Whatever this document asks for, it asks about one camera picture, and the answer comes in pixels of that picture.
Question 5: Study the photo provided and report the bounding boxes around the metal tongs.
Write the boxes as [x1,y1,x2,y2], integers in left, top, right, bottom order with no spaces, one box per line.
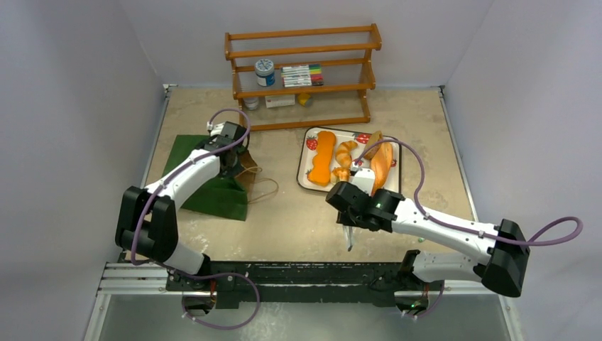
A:
[342,225,355,251]

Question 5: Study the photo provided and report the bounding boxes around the orange fake bread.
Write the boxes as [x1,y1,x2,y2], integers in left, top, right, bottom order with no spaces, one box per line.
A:
[307,131,336,187]

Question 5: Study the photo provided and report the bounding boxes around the fake baguette loaf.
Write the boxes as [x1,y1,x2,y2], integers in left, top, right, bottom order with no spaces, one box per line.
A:
[370,142,393,195]

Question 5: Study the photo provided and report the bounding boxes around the fake croissant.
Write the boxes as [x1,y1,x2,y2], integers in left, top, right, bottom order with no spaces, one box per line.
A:
[335,140,358,168]

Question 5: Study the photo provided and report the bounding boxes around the strawberry print white tray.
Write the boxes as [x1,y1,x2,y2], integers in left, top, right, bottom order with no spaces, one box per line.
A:
[296,126,403,194]

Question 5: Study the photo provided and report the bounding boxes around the green brown paper bag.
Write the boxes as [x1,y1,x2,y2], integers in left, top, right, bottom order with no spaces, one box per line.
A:
[182,150,279,221]

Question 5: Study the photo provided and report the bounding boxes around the fake bread slice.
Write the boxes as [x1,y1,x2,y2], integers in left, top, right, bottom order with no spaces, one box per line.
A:
[363,131,383,160]

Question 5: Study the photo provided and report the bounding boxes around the round fake bun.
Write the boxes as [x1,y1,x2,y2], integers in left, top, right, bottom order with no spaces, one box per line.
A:
[330,167,351,185]

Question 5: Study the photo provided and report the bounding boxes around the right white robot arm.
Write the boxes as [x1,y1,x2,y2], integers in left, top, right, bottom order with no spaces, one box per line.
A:
[325,182,530,298]

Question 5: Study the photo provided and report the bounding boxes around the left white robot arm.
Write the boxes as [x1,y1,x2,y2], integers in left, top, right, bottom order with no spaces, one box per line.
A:
[115,121,250,291]

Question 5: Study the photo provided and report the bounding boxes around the small jar lower shelf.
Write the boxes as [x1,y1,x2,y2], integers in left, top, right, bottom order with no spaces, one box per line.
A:
[243,97,260,110]

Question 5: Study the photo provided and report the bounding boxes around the white small box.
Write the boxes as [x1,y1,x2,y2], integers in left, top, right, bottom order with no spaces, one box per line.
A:
[265,94,296,109]

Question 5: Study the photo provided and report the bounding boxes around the blue white jar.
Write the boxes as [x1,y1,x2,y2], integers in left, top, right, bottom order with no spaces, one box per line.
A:
[254,58,275,87]

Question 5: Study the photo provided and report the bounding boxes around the yellow small cube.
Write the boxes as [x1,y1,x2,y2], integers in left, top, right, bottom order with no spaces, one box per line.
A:
[297,93,312,107]

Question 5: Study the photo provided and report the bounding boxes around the coloured marker set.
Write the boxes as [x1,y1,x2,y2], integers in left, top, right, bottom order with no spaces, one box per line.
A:
[280,64,324,88]

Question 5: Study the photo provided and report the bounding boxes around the wooden shelf rack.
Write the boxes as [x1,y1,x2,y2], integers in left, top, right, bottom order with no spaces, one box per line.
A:
[224,23,382,131]

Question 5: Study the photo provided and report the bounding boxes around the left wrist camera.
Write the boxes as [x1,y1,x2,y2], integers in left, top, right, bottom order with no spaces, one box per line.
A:
[207,122,225,136]

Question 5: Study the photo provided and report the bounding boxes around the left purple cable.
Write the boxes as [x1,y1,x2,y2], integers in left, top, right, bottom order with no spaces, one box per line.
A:
[129,108,252,269]

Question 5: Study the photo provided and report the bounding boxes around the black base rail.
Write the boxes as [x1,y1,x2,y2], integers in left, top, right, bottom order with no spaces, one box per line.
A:
[166,261,443,311]

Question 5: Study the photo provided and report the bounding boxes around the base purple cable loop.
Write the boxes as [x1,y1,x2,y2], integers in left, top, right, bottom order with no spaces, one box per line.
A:
[180,271,261,330]

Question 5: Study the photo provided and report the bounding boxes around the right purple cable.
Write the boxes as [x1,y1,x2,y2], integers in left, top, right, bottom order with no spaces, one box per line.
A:
[354,138,584,247]

